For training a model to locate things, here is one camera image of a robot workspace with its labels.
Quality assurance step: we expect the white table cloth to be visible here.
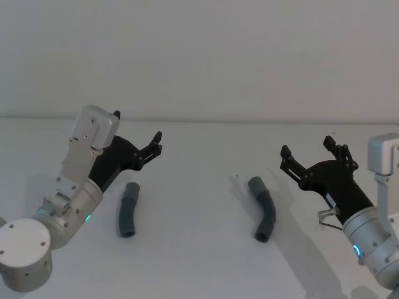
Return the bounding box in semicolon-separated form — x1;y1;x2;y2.
0;116;399;299

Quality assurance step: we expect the grey bent pipe piece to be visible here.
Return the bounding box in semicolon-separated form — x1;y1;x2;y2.
117;182;142;239
248;176;277;244

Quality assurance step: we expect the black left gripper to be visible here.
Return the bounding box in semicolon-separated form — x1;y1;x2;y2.
88;110;163;193

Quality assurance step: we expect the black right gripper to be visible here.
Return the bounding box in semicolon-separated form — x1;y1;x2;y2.
279;135;375;224

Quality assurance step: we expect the thin cable with silver plug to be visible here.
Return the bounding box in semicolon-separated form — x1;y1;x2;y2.
317;207;346;233

